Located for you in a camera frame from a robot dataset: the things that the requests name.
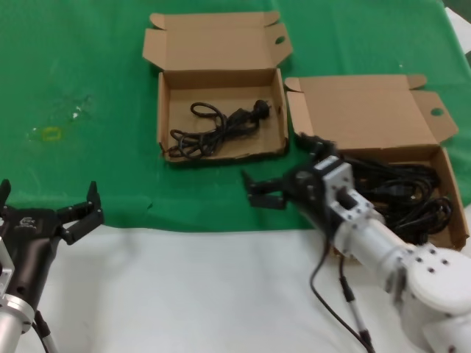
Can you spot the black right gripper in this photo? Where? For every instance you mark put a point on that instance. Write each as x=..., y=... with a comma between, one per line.
x=307, y=195

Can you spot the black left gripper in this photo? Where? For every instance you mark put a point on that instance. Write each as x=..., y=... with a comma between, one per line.
x=29, y=250

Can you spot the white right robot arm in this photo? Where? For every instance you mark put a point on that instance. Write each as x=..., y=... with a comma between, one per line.
x=423, y=279

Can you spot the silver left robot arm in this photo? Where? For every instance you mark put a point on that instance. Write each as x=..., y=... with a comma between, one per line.
x=11, y=320

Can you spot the open cardboard box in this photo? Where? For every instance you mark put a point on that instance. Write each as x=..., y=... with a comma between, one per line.
x=368, y=110

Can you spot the open cardboard box torn edge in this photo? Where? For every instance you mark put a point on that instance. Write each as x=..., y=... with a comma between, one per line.
x=221, y=48

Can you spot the green tablecloth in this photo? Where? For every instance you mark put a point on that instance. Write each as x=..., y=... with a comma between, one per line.
x=92, y=55

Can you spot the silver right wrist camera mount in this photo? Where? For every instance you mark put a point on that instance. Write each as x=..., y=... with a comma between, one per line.
x=346, y=195

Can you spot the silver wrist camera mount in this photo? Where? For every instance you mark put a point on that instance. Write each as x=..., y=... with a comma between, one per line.
x=346, y=195
x=5, y=268

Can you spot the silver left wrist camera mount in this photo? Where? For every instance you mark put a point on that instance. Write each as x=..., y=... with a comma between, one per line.
x=5, y=268

